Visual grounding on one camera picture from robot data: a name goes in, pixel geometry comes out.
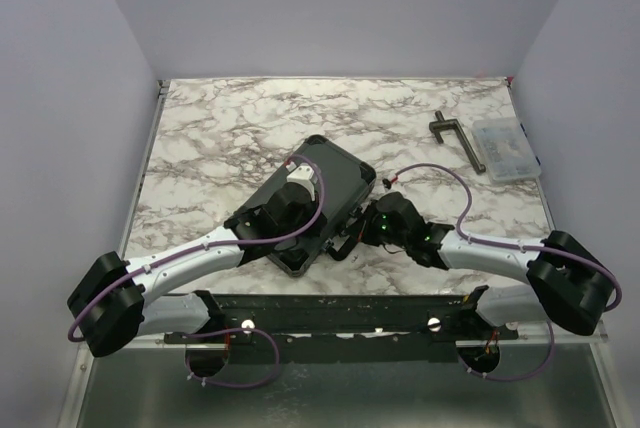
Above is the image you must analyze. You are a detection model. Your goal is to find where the black foam-lined poker case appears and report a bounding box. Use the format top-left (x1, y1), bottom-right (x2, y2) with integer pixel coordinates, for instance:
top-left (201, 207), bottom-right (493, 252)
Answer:
top-left (223, 134), bottom-right (376, 277)

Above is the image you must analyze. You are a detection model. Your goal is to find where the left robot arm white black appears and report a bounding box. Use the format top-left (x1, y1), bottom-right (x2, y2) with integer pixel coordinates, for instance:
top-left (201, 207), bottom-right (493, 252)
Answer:
top-left (67, 178), bottom-right (326, 358)

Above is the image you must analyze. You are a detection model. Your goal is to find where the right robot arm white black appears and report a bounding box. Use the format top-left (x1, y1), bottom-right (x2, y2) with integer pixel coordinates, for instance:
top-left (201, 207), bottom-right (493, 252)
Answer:
top-left (358, 192), bottom-right (614, 340)

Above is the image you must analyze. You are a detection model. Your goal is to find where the clear plastic parts box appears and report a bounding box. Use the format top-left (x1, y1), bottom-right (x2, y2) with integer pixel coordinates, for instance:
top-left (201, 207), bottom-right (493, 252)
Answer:
top-left (471, 117), bottom-right (541, 184)

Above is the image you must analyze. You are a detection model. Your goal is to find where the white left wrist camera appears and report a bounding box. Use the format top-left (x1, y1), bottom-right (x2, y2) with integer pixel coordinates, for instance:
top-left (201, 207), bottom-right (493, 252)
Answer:
top-left (285, 159), bottom-right (317, 201)

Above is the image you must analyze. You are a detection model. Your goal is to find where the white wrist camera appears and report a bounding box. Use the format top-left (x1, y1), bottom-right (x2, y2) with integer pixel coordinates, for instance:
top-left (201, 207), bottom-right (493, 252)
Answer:
top-left (285, 159), bottom-right (317, 201)
top-left (382, 174), bottom-right (399, 190)

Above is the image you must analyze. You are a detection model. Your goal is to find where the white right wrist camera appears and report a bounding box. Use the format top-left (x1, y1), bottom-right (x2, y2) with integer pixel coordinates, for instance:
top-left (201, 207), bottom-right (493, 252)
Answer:
top-left (382, 174), bottom-right (399, 190)

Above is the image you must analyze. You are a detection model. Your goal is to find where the dark metal handle bracket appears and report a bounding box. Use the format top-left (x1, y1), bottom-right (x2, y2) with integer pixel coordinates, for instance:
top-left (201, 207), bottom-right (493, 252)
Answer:
top-left (427, 110), bottom-right (488, 176)

